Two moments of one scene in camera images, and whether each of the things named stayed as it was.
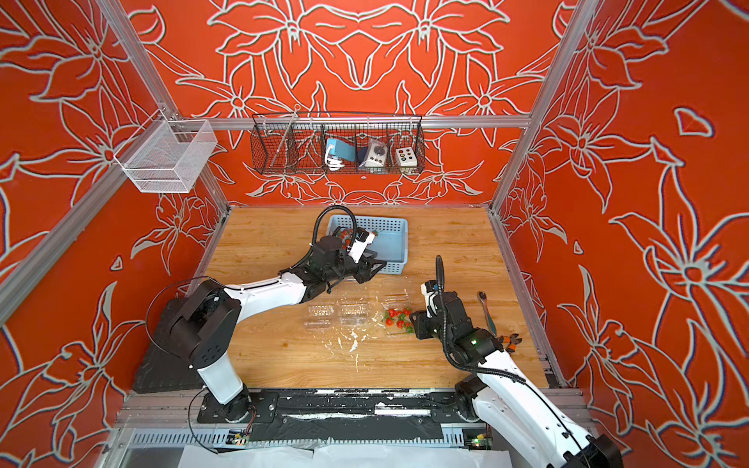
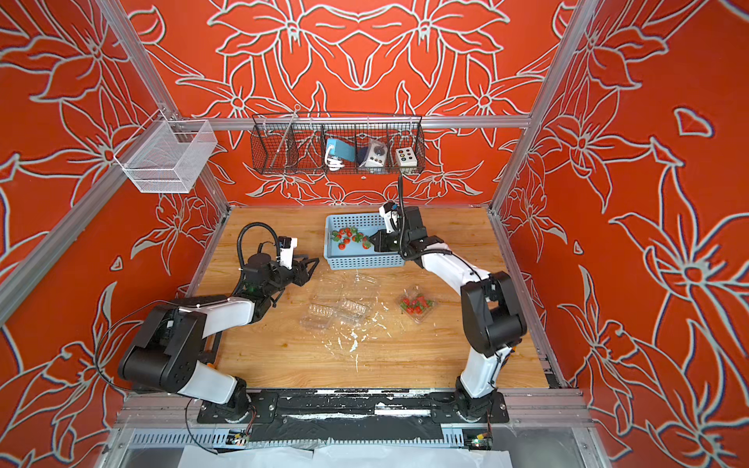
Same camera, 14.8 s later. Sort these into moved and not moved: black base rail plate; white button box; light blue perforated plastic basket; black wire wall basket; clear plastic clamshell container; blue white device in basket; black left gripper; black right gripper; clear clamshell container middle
Moved: clear plastic clamshell container; black left gripper; black right gripper
Not moved: blue white device in basket; black wire wall basket; clear clamshell container middle; light blue perforated plastic basket; black base rail plate; white button box
